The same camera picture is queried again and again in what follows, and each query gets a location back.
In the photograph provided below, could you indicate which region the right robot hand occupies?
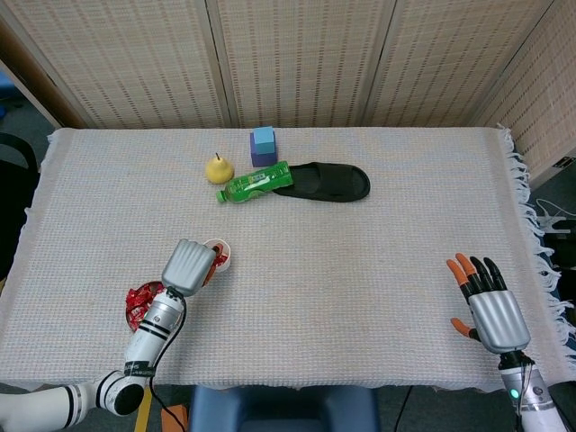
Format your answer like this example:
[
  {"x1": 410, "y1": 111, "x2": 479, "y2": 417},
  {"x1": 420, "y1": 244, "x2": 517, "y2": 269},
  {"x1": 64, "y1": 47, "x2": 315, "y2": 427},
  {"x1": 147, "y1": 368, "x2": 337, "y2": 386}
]
[{"x1": 445, "y1": 252, "x2": 532, "y2": 355}]

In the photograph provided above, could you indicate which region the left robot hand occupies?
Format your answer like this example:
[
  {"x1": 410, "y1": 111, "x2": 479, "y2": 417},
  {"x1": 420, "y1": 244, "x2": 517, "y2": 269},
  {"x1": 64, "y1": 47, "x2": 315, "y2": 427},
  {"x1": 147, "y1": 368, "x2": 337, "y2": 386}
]
[{"x1": 160, "y1": 238, "x2": 224, "y2": 298}]

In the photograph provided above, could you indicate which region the red candy heap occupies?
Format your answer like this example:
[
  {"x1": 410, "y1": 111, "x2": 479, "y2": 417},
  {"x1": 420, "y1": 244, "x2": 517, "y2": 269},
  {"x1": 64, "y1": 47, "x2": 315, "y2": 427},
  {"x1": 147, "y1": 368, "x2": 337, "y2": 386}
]
[{"x1": 125, "y1": 283, "x2": 166, "y2": 332}]

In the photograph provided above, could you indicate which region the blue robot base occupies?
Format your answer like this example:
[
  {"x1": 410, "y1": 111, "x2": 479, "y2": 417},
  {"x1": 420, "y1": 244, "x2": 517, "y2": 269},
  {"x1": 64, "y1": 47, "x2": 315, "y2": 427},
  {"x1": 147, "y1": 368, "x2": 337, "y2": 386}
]
[{"x1": 188, "y1": 384, "x2": 382, "y2": 432}]

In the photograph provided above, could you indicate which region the white paper cup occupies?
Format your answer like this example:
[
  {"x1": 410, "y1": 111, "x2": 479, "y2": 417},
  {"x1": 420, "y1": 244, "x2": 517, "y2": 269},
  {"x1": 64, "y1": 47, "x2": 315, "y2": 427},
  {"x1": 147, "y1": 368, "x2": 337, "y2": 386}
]
[{"x1": 200, "y1": 238, "x2": 232, "y2": 273}]

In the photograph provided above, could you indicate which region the round metal plate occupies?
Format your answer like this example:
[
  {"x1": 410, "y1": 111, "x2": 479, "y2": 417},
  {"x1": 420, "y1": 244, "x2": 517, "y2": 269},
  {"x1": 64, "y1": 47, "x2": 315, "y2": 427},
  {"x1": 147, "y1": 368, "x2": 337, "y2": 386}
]
[{"x1": 124, "y1": 281, "x2": 168, "y2": 335}]

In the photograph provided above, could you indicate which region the black box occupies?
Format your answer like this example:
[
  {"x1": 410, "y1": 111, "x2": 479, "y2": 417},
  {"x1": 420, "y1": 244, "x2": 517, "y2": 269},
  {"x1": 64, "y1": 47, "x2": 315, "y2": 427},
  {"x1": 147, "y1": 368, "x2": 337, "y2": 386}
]
[{"x1": 542, "y1": 231, "x2": 576, "y2": 272}]

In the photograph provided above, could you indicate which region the yellow pear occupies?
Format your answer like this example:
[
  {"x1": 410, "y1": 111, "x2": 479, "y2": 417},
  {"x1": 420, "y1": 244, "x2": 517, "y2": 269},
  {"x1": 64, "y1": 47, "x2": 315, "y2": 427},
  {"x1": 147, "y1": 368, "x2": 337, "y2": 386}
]
[{"x1": 205, "y1": 152, "x2": 236, "y2": 185}]

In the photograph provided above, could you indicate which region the green plastic bottle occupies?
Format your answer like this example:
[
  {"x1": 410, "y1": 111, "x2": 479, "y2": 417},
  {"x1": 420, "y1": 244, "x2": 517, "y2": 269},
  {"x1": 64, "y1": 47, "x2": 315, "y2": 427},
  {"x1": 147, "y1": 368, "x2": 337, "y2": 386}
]
[{"x1": 216, "y1": 160, "x2": 295, "y2": 204}]

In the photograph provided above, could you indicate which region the purple foam cube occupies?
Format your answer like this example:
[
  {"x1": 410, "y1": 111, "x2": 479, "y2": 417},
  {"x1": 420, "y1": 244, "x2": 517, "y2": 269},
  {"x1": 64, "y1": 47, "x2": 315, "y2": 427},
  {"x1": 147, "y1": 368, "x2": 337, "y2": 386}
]
[{"x1": 249, "y1": 131, "x2": 278, "y2": 168}]

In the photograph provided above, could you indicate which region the light blue foam cube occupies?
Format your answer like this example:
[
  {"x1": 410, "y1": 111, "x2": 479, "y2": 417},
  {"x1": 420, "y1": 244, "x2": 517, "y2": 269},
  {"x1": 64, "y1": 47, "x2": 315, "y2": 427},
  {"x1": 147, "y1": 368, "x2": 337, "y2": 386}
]
[{"x1": 252, "y1": 126, "x2": 276, "y2": 155}]

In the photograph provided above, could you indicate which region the white woven tablecloth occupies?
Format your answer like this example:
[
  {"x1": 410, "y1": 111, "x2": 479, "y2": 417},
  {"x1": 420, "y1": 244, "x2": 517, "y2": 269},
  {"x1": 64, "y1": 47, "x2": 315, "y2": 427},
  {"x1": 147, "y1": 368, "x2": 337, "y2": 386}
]
[{"x1": 0, "y1": 123, "x2": 576, "y2": 392}]

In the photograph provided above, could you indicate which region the orange block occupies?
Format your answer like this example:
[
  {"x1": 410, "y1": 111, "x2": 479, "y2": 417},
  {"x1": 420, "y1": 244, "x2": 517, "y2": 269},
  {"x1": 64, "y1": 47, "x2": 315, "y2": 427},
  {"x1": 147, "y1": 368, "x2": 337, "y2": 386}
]
[{"x1": 160, "y1": 403, "x2": 189, "y2": 432}]

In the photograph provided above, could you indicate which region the black slipper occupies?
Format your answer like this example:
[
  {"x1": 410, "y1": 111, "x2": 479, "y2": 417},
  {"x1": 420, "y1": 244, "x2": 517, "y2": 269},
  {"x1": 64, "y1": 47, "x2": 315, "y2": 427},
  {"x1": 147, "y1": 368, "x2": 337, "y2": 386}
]
[{"x1": 269, "y1": 161, "x2": 372, "y2": 203}]

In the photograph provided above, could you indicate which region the black chair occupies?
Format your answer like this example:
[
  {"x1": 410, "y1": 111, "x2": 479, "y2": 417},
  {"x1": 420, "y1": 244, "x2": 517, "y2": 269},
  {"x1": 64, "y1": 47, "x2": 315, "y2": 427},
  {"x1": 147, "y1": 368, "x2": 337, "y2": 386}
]
[{"x1": 0, "y1": 132, "x2": 41, "y2": 281}]

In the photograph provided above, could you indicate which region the woven folding screen panel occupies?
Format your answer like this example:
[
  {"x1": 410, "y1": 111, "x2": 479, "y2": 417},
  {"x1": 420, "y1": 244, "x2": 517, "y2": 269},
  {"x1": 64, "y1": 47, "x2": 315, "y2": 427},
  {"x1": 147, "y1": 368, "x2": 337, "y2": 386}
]
[
  {"x1": 205, "y1": 0, "x2": 398, "y2": 129},
  {"x1": 0, "y1": 0, "x2": 231, "y2": 131},
  {"x1": 472, "y1": 0, "x2": 576, "y2": 182},
  {"x1": 363, "y1": 0, "x2": 555, "y2": 128}
]

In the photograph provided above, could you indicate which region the brown wooden board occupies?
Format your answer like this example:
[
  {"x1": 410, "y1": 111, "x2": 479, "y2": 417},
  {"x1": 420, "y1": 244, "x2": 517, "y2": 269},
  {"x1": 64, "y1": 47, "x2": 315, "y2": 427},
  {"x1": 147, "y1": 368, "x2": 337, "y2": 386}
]
[{"x1": 0, "y1": 17, "x2": 87, "y2": 131}]

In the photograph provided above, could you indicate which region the white cable bundle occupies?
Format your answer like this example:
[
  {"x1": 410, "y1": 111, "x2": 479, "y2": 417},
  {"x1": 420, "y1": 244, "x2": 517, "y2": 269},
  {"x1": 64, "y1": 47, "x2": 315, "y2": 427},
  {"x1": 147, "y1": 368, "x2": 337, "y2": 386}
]
[{"x1": 533, "y1": 197, "x2": 576, "y2": 235}]

